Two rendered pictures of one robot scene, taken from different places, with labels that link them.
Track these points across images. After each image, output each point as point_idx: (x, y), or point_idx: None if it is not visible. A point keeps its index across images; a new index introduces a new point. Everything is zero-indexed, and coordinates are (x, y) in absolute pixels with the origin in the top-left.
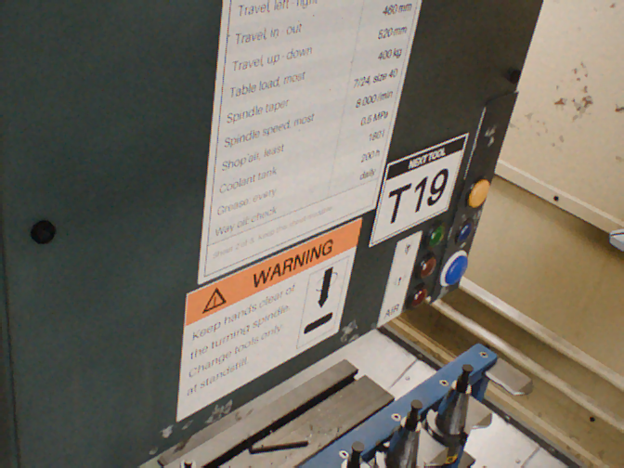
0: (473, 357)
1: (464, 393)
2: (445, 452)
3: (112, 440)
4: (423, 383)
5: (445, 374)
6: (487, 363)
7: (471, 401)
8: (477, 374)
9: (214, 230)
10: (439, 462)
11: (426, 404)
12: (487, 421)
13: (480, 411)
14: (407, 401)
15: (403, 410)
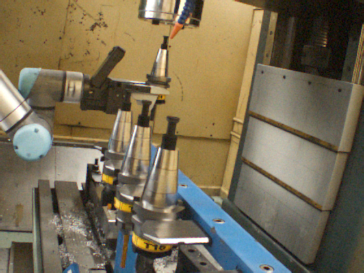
0: (259, 256)
1: (158, 145)
2: (128, 194)
3: None
4: (222, 210)
5: (231, 225)
6: (246, 264)
7: (184, 234)
8: (231, 258)
9: None
10: (120, 189)
11: (190, 200)
12: (147, 231)
13: (164, 232)
14: (199, 195)
15: (188, 190)
